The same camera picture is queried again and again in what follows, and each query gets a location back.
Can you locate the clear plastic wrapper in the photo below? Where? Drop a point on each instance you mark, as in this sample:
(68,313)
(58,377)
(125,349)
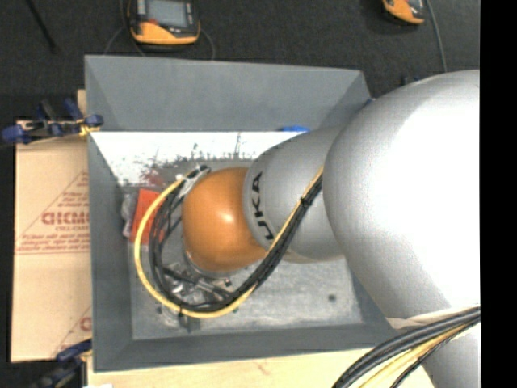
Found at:
(128,216)

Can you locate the orange-red packet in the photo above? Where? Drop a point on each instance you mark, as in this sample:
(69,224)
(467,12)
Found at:
(144,205)

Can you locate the brown cardboard board red print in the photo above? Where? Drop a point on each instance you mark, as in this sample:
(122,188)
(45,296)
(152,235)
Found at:
(48,281)

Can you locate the grey metal bin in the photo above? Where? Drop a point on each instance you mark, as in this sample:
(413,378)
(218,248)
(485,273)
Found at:
(291,293)

